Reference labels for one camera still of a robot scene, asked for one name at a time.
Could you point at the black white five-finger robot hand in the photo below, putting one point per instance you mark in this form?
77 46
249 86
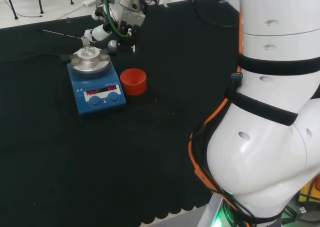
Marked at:
132 17

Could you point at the heater with blue base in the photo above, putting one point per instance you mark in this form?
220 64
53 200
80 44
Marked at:
83 105

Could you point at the white power strip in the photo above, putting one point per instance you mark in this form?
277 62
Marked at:
88 2

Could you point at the clear round-bottom glass flask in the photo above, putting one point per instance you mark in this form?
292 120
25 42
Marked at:
87 52

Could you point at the clear glass rod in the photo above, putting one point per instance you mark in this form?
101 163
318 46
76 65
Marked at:
62 34

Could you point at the black metal stand legs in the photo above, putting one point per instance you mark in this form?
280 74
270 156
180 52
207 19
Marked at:
11 4

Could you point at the black bench cloth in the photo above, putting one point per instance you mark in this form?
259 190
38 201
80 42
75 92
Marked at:
75 162

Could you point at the yellow stop button box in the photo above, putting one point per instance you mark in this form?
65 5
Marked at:
302 195

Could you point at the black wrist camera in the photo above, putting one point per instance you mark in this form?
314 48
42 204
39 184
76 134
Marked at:
126 45

